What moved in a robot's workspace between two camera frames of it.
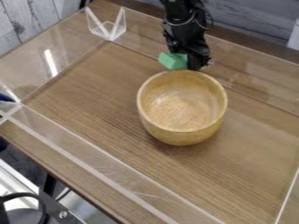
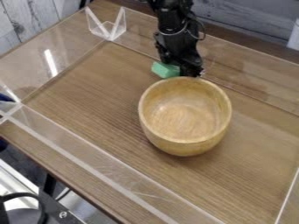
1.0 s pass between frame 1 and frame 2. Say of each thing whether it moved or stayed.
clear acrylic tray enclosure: stayed
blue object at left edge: stayed
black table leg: stayed
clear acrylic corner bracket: stayed
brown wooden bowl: moved
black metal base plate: stayed
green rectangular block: moved
